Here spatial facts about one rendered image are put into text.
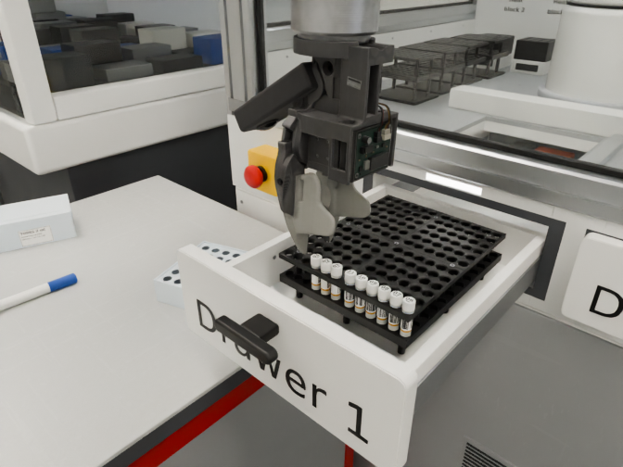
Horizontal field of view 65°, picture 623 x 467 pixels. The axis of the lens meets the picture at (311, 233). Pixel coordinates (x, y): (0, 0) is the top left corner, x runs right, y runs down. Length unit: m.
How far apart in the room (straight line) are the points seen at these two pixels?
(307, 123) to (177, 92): 0.88
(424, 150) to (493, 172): 0.10
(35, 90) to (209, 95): 0.43
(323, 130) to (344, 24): 0.09
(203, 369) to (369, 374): 0.29
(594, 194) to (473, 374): 0.34
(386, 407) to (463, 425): 0.50
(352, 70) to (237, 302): 0.24
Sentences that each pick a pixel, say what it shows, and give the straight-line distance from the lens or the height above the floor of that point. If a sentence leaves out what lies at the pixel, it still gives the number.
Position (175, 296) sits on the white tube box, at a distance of 0.73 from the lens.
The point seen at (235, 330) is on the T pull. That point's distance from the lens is 0.45.
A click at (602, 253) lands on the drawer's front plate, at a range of 0.63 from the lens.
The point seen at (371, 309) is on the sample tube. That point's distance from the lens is 0.52.
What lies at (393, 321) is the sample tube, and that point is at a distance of 0.50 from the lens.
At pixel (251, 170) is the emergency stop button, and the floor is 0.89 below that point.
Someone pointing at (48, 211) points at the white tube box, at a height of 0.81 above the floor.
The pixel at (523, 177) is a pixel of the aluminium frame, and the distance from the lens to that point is 0.65.
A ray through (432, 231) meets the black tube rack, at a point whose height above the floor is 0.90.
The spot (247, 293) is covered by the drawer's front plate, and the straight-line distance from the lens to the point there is 0.47.
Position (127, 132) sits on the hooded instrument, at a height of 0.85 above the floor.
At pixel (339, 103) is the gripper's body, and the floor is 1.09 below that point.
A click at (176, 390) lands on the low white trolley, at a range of 0.62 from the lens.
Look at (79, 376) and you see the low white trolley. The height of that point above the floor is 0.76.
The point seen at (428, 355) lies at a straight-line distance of 0.45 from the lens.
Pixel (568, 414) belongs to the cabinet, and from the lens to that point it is 0.79.
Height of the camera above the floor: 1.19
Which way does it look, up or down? 29 degrees down
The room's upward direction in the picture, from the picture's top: straight up
